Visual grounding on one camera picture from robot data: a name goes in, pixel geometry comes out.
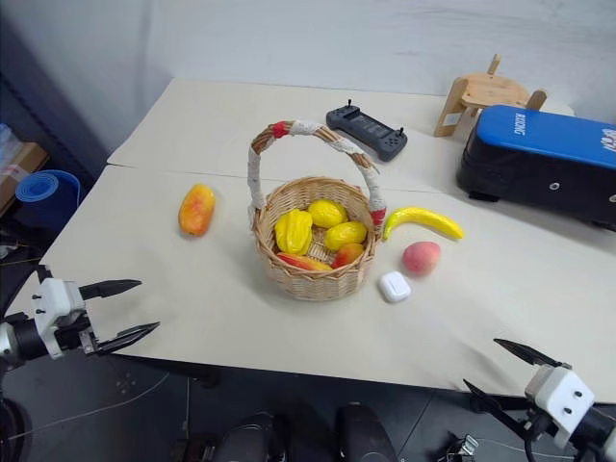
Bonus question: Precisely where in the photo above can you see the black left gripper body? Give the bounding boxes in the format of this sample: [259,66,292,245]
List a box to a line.
[56,307,102,357]

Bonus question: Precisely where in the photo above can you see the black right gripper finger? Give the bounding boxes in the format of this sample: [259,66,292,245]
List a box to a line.
[493,338,574,372]
[462,378,536,448]

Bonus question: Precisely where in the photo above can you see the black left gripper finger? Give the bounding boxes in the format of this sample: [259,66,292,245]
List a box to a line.
[78,278,143,302]
[95,321,162,358]

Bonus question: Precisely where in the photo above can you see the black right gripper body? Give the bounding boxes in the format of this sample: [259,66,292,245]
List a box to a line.
[520,407,562,449]

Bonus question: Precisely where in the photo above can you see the long red orange fruit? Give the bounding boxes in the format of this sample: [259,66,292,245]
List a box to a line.
[276,251,334,272]

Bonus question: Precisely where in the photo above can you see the blue rolled foam mat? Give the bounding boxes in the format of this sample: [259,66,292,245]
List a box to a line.
[14,168,84,218]

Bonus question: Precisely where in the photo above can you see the pink peach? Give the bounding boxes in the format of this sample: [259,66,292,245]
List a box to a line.
[401,240,443,276]

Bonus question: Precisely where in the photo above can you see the brown cardboard box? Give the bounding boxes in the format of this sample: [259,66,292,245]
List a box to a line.
[0,141,50,214]

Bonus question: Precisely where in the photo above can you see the white earbuds case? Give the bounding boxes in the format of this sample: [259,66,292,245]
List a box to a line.
[376,270,411,304]

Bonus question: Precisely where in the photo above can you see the dark rounded shape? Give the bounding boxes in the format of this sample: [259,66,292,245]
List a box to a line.
[218,412,291,462]

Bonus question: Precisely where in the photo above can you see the yellow banana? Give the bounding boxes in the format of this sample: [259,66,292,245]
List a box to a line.
[382,205,467,243]

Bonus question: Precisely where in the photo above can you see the clear plastic bag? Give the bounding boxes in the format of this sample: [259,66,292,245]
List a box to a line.
[0,121,21,161]

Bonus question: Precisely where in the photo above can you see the yellow bell pepper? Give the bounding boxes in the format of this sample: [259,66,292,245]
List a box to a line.
[274,209,315,257]

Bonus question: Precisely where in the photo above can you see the blue and black case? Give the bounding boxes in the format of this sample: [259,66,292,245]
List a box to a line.
[455,104,616,233]

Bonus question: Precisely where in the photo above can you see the small red orange mango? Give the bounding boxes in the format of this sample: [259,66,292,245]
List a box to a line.
[330,242,366,270]

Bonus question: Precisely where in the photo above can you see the yellow lemon lower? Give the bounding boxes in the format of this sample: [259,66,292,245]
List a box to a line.
[324,220,370,251]

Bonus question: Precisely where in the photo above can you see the yellow lemon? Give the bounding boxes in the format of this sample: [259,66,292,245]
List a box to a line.
[307,198,349,229]
[324,220,370,251]

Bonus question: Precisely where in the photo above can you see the wooden stand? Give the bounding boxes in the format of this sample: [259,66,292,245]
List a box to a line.
[433,53,548,139]

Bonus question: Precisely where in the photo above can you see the grey handheld game controller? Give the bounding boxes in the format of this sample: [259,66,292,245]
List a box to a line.
[324,99,410,165]

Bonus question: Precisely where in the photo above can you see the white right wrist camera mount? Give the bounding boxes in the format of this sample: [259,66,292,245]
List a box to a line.
[524,366,597,449]

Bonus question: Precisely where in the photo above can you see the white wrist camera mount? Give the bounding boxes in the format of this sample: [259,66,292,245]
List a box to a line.
[524,366,597,449]
[30,277,93,360]

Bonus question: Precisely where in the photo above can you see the small connector with wires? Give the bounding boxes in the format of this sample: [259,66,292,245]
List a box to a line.
[444,431,483,462]

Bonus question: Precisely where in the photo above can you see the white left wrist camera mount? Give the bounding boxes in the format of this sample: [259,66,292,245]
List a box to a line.
[30,277,93,360]

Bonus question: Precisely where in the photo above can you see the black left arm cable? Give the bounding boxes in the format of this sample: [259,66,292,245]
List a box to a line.
[0,262,54,320]

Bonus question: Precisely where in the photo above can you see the wicker basket with handle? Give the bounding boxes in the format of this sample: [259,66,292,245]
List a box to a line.
[245,117,389,303]

